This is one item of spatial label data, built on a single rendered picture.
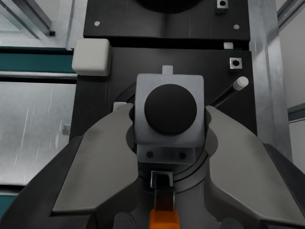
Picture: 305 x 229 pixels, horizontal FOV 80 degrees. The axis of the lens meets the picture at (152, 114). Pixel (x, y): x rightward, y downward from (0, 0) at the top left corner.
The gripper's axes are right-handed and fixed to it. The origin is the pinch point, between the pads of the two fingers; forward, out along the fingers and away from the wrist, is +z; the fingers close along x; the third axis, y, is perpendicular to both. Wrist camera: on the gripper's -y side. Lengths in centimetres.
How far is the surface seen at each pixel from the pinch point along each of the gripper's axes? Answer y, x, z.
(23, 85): 5.4, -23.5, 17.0
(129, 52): -0.7, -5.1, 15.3
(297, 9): -6.3, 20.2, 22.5
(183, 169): 9.5, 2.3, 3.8
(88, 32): -3.0, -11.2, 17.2
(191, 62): 0.3, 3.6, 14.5
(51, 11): -5.5, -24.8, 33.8
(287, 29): -2.8, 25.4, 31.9
